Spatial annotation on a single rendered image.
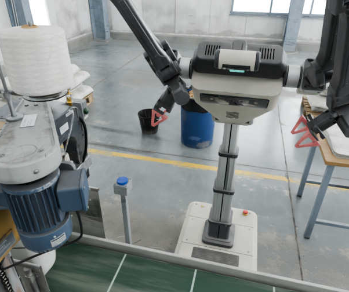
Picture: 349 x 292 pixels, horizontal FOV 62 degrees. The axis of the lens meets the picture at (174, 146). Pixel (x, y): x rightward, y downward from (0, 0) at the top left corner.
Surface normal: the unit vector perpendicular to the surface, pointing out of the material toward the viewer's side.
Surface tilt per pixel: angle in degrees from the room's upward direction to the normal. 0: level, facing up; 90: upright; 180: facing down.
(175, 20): 90
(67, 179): 1
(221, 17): 90
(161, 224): 0
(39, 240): 92
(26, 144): 0
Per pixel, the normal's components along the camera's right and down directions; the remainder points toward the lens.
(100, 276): 0.01, -0.86
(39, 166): 0.69, 0.39
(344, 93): 0.12, 0.79
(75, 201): 0.18, 0.51
